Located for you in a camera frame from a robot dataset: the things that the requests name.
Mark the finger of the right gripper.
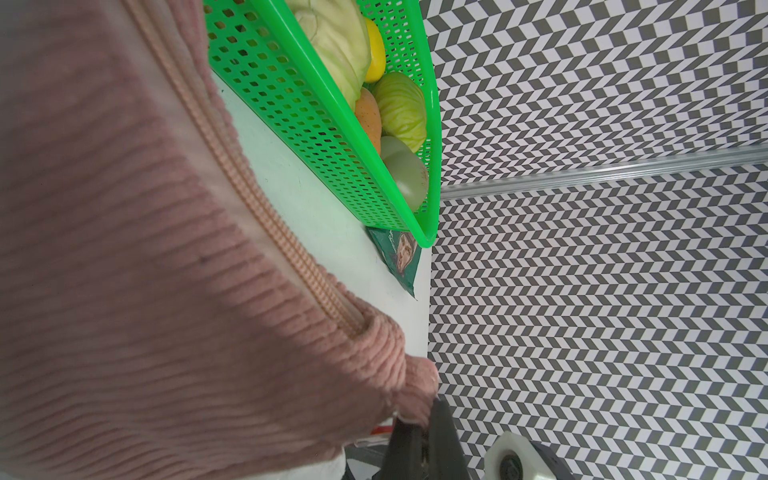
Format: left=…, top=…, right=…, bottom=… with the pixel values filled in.
left=373, top=398, right=470, bottom=480

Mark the pink corduroy pouch bag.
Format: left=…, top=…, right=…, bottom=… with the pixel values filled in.
left=1, top=1, right=438, bottom=479

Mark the green chips bag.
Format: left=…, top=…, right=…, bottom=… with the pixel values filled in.
left=366, top=227, right=422, bottom=297

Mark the green apple toy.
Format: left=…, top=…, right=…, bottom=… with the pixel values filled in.
left=381, top=136, right=429, bottom=212

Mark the green cabbage toy back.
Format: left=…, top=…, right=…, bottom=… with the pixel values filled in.
left=372, top=72, right=427, bottom=153

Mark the green cabbage toy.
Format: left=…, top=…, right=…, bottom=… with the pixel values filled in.
left=372, top=72, right=427, bottom=153
left=286, top=0, right=372, bottom=110

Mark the brown potato toy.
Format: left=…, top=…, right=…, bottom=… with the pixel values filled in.
left=354, top=88, right=382, bottom=154

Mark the yellow lemon toy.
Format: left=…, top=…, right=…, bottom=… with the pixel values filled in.
left=365, top=18, right=387, bottom=84

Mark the green cabbage toy front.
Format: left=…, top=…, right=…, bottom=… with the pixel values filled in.
left=286, top=0, right=372, bottom=110

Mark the green plastic basket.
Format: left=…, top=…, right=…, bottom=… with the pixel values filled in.
left=203, top=1, right=442, bottom=248

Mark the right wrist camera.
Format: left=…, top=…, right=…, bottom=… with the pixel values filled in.
left=484, top=432, right=576, bottom=480

